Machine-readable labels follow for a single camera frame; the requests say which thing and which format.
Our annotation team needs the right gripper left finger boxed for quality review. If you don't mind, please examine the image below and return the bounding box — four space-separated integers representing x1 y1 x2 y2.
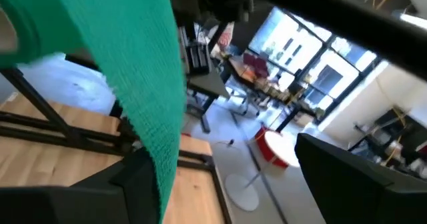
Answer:
0 147 161 224

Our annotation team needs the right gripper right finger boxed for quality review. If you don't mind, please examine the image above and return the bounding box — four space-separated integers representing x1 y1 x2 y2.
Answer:
294 133 427 224

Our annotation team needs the green elastic bandage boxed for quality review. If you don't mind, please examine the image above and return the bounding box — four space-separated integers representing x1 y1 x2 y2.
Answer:
0 0 187 223

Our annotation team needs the dark grey desk panel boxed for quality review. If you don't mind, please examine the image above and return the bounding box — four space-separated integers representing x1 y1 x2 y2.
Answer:
185 69 232 134

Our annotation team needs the white red patterned object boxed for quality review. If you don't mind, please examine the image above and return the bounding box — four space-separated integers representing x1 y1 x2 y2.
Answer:
216 21 236 48

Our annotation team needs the cluttered wooden table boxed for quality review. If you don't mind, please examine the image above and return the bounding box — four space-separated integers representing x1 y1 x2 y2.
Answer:
230 50 321 118

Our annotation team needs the maroon cloth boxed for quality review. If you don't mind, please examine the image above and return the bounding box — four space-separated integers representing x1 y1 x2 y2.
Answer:
242 52 270 79

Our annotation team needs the black cluttered shelf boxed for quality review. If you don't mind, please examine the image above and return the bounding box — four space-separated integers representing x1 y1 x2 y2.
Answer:
346 107 427 178

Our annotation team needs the large window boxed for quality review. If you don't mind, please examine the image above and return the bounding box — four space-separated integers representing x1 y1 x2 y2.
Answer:
248 6 380 111

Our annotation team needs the white floor lamp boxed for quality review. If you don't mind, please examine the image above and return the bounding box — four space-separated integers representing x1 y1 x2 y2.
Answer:
224 125 301 212

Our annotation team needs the yellow cable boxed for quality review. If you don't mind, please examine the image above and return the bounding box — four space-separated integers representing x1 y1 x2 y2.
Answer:
266 93 298 130

